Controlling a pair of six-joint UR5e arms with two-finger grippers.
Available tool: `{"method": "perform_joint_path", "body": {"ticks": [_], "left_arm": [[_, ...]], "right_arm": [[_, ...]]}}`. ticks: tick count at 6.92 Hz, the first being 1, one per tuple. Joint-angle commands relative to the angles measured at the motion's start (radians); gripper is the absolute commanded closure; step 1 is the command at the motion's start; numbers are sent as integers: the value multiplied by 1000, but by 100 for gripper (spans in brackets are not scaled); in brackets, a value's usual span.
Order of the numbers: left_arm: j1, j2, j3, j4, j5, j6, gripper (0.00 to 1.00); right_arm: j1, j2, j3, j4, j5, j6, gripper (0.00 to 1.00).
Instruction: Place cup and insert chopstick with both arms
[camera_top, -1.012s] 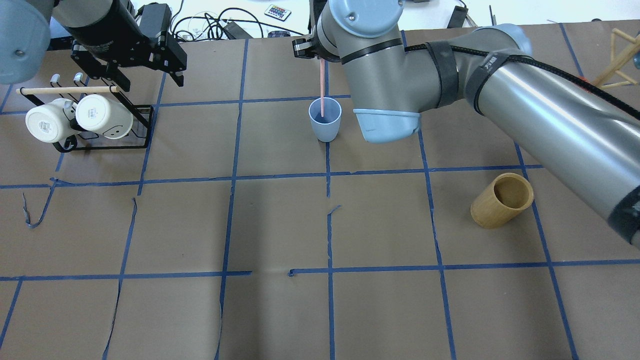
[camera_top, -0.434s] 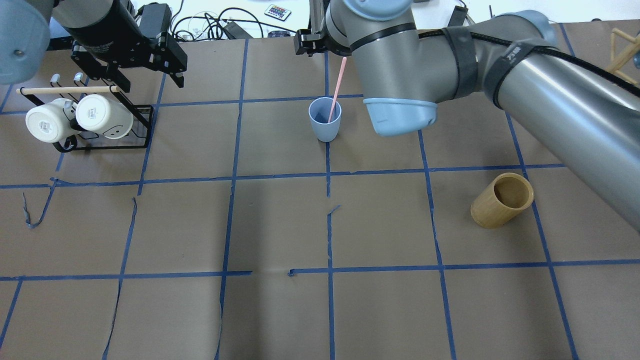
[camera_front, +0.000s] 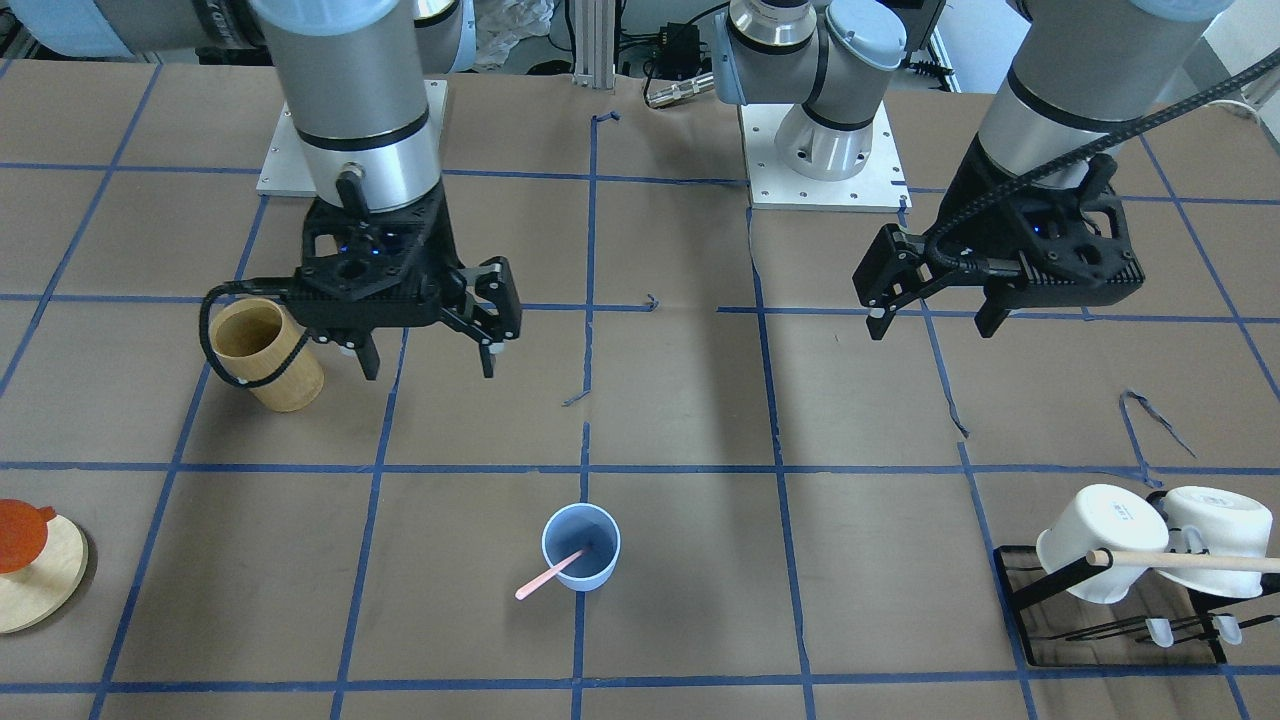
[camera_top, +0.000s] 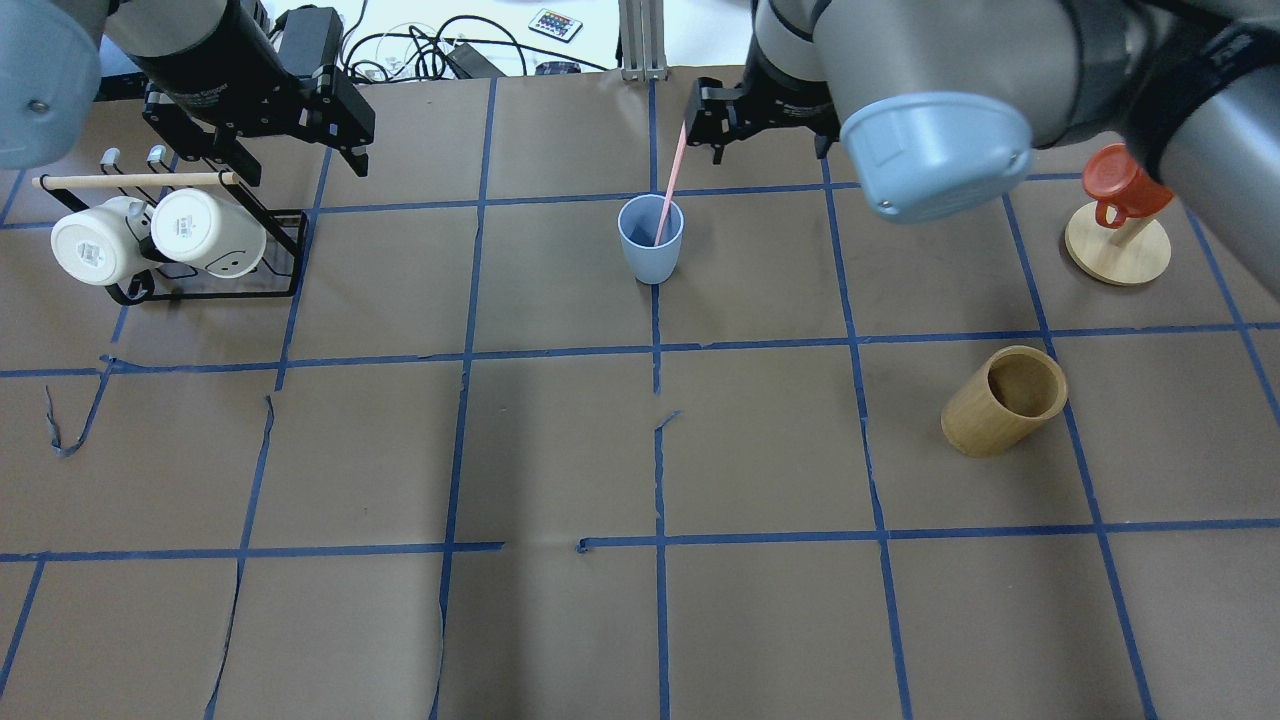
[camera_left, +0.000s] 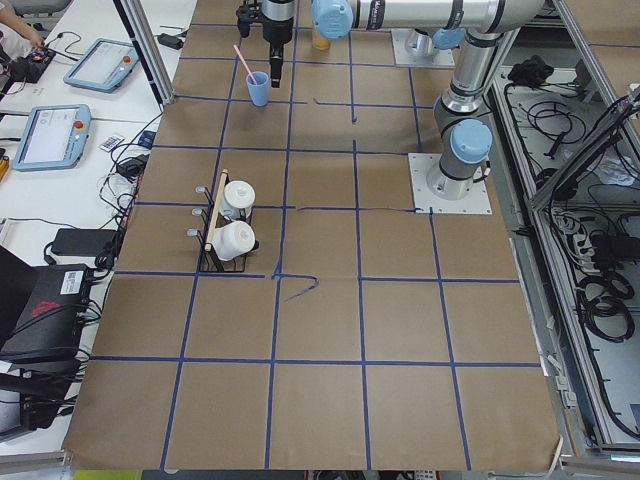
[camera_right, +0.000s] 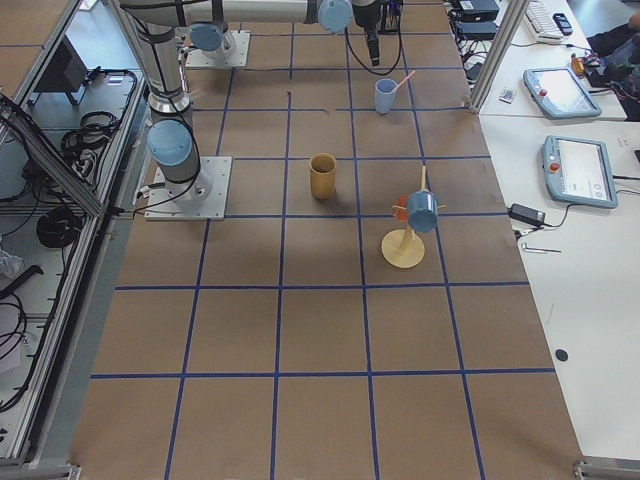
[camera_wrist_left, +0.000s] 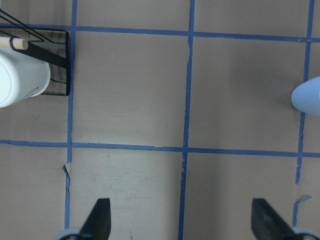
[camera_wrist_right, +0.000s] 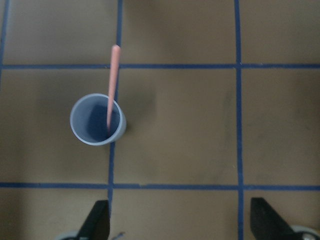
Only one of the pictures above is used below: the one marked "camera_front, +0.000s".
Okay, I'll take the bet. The black wire mug rack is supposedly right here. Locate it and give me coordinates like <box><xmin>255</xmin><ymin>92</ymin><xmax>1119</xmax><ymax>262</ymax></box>
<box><xmin>993</xmin><ymin>489</ymin><xmax>1277</xmax><ymax>667</ymax></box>

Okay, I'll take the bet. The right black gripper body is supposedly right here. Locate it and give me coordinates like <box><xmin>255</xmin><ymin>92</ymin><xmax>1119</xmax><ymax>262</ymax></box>
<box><xmin>284</xmin><ymin>184</ymin><xmax>467</xmax><ymax>333</ymax></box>

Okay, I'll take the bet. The aluminium frame post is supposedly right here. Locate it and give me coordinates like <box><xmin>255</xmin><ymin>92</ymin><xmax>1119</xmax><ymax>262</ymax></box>
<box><xmin>566</xmin><ymin>1</ymin><xmax>621</xmax><ymax>94</ymax></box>

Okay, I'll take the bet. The bamboo cylinder holder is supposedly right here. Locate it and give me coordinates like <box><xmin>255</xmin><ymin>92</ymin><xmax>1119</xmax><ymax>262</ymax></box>
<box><xmin>211</xmin><ymin>297</ymin><xmax>324</xmax><ymax>413</ymax></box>

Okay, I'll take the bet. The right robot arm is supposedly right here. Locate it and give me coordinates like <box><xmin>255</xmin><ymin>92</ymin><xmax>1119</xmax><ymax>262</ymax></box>
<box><xmin>12</xmin><ymin>1</ymin><xmax>522</xmax><ymax>389</ymax></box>

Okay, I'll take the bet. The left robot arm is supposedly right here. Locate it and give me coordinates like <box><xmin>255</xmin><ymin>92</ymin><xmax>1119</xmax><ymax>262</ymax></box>
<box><xmin>713</xmin><ymin>1</ymin><xmax>1277</xmax><ymax>340</ymax></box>

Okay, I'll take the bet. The round wooden coaster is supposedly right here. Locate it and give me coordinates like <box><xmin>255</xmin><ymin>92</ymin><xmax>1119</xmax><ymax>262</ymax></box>
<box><xmin>1</xmin><ymin>512</ymin><xmax>90</xmax><ymax>634</ymax></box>

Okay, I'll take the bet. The white mug outer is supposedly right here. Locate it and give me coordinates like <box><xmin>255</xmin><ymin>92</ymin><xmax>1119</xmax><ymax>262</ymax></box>
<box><xmin>1157</xmin><ymin>486</ymin><xmax>1274</xmax><ymax>600</ymax></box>

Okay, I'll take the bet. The wooden rack dowel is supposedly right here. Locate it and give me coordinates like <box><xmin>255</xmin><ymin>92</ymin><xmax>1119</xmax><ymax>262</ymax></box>
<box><xmin>1083</xmin><ymin>548</ymin><xmax>1280</xmax><ymax>574</ymax></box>

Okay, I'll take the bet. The pink chopstick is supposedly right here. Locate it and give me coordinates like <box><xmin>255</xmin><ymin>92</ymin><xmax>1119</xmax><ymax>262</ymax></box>
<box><xmin>515</xmin><ymin>547</ymin><xmax>589</xmax><ymax>601</ymax></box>

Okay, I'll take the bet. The white mug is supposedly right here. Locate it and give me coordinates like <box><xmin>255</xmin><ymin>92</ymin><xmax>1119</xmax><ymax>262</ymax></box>
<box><xmin>1157</xmin><ymin>486</ymin><xmax>1274</xmax><ymax>600</ymax></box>
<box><xmin>1036</xmin><ymin>484</ymin><xmax>1169</xmax><ymax>573</ymax></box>

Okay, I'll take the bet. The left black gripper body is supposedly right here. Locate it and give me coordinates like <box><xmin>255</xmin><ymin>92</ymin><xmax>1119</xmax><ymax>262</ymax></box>
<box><xmin>928</xmin><ymin>152</ymin><xmax>1146</xmax><ymax>309</ymax></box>

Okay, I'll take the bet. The orange lid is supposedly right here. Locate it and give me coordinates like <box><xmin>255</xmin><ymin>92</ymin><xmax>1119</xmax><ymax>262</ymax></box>
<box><xmin>1</xmin><ymin>498</ymin><xmax>58</xmax><ymax>574</ymax></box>

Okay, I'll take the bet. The white mug inner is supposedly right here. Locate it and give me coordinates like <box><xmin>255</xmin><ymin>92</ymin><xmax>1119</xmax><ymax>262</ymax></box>
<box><xmin>1036</xmin><ymin>484</ymin><xmax>1169</xmax><ymax>573</ymax></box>

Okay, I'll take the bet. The light blue plastic cup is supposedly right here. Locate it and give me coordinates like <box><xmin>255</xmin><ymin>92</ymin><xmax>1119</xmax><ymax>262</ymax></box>
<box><xmin>541</xmin><ymin>503</ymin><xmax>622</xmax><ymax>593</ymax></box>

